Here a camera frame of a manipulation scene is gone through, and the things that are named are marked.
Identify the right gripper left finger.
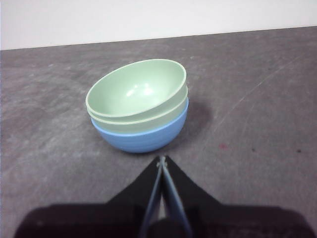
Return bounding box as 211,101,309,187
14,155,164,238

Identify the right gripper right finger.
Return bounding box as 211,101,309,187
162,155,313,238

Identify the blue ribbed bowl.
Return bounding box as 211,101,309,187
90,98,190,154

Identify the green ribbed bowl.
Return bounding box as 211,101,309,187
87,84,189,135
85,59,187,119

